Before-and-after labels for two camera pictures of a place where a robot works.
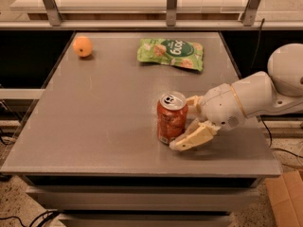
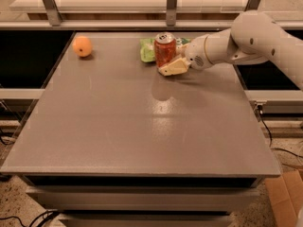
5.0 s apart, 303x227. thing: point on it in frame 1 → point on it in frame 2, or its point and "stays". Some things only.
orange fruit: (82, 46) stays
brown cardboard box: (286, 195) stays
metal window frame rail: (247, 22) stays
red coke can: (172, 110) → (165, 48)
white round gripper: (220, 105) → (195, 53)
